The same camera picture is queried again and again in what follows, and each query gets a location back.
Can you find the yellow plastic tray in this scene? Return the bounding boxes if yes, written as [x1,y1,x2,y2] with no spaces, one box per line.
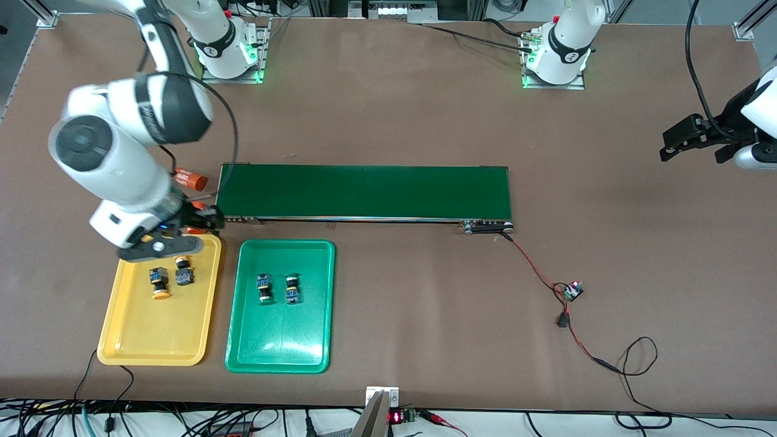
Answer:
[97,233,223,367]

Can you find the grey metal stand bracket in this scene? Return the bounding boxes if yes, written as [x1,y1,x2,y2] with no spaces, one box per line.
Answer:
[351,386,401,437]

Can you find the orange cylinder printed 4680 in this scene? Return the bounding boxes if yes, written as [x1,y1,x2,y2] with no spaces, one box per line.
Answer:
[185,203,208,235]
[173,170,209,191]

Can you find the black base power cable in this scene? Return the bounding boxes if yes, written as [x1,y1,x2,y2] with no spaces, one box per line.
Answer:
[422,18,535,55]

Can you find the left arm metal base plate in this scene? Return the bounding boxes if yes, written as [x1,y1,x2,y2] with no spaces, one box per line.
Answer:
[521,33,586,90]

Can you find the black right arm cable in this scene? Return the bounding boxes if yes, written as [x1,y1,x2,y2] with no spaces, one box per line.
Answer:
[140,49,239,198]

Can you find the tangled black floor cables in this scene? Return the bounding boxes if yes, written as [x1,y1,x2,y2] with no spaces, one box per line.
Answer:
[0,398,365,437]

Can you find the red black twin wire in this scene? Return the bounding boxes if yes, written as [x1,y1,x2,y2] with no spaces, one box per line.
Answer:
[501,232,620,372]

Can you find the black looped power cable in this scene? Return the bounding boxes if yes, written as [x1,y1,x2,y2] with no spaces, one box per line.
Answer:
[616,337,777,433]

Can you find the yellow mushroom push button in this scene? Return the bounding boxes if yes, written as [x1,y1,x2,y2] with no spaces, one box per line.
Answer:
[149,266,172,300]
[173,256,195,287]

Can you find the green conveyor belt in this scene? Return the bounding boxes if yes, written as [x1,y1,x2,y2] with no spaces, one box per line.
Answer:
[211,162,515,235]

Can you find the thin black table cable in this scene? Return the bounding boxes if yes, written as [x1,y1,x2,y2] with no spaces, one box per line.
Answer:
[73,349,99,401]
[106,364,135,433]

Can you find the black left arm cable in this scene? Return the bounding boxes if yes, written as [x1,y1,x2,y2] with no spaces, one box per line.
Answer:
[685,0,735,140]

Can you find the silver device with lights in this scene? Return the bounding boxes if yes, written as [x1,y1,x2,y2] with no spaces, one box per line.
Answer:
[349,0,439,24]

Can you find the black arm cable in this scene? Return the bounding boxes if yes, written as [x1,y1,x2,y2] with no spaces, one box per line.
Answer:
[140,49,239,198]
[685,0,735,140]

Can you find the aluminium frame profile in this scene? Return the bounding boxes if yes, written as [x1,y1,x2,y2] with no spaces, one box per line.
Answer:
[733,0,777,42]
[21,0,60,29]

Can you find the green plastic tray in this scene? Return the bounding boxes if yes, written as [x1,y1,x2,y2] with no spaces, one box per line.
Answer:
[225,239,336,374]

